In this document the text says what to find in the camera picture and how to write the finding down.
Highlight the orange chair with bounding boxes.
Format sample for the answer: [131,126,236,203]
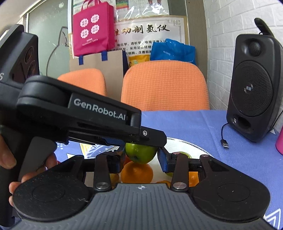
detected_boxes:
[57,68,107,96]
[121,60,210,111]

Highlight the blue plastic bag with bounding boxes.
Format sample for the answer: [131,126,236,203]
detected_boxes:
[150,39,196,65]

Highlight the person's left hand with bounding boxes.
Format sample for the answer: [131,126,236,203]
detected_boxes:
[0,134,58,208]

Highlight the white oval plate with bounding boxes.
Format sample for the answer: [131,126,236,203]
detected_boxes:
[80,137,211,183]

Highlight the dark red plum front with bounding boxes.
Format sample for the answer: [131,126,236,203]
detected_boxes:
[123,155,131,166]

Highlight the large orange front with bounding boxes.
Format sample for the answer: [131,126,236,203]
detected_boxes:
[189,172,199,187]

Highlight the white poster with characters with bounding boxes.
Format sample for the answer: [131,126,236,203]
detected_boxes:
[114,15,189,57]

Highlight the brown paper bag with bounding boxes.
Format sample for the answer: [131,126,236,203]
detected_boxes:
[70,50,124,101]

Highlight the black speaker cable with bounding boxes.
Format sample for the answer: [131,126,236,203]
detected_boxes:
[220,122,231,150]

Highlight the yellow snack bag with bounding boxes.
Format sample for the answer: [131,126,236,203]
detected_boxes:
[128,54,150,67]

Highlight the magenta tote bag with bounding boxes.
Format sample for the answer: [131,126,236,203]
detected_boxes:
[72,1,115,57]

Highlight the small orange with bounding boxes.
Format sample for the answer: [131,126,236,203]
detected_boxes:
[156,180,171,188]

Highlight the left orange chair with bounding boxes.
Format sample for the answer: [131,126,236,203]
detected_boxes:
[57,68,107,96]

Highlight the large orange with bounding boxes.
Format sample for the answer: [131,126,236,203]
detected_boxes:
[120,162,154,183]
[189,172,199,187]

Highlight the large green mango apple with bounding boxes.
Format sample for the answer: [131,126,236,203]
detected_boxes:
[125,143,157,164]

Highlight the black speaker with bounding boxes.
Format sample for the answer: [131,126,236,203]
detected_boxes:
[226,18,282,142]

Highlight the right orange chair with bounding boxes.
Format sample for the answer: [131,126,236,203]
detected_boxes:
[121,60,210,111]

